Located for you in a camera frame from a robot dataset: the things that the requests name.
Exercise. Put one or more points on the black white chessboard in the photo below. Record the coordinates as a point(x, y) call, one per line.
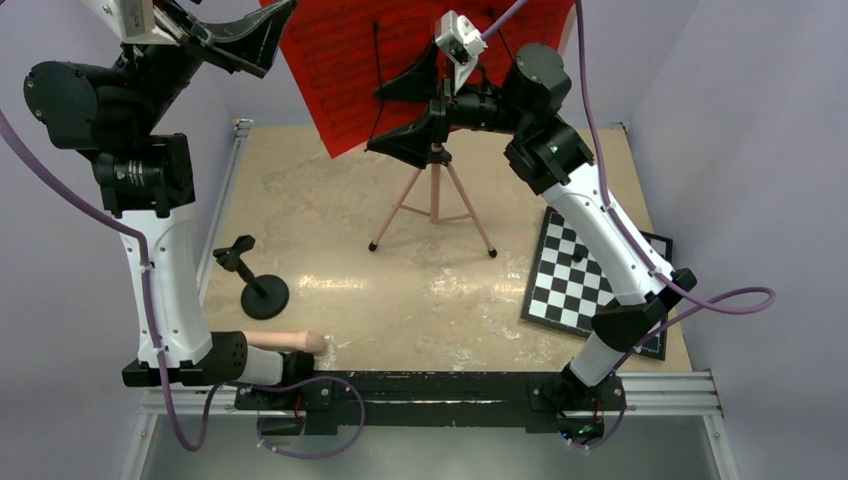
point(563, 294)

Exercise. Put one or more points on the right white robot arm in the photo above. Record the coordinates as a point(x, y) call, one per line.
point(555, 162)

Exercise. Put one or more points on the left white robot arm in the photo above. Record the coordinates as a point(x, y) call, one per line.
point(108, 115)

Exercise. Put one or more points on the red sheet music page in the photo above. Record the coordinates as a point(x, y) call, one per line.
point(341, 51)

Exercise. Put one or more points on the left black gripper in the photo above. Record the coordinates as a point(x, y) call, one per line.
point(241, 43)

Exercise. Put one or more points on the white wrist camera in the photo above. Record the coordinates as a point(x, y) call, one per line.
point(462, 43)
point(132, 21)

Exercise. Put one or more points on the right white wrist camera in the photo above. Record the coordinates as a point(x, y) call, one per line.
point(462, 43)

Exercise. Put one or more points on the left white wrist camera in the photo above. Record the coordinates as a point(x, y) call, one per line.
point(132, 21)

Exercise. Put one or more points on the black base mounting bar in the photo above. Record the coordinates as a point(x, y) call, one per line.
point(536, 402)

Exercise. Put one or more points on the aluminium frame rail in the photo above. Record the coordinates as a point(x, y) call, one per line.
point(429, 318)

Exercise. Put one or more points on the black microphone stand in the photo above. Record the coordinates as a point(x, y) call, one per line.
point(263, 297)

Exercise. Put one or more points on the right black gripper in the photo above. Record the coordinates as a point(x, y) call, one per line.
point(410, 144)

